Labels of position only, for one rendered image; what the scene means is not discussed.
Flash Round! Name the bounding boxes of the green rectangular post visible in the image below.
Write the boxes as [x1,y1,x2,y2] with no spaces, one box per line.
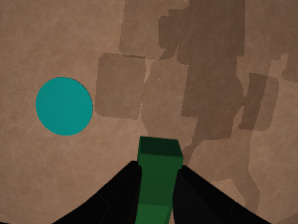
[136,136,184,224]

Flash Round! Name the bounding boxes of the teal flat circle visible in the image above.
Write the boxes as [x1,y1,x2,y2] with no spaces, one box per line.
[35,77,93,136]

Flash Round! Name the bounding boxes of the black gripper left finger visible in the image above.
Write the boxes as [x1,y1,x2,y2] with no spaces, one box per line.
[53,160,142,224]

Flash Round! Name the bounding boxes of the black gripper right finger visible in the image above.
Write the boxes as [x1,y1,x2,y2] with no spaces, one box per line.
[172,165,271,224]

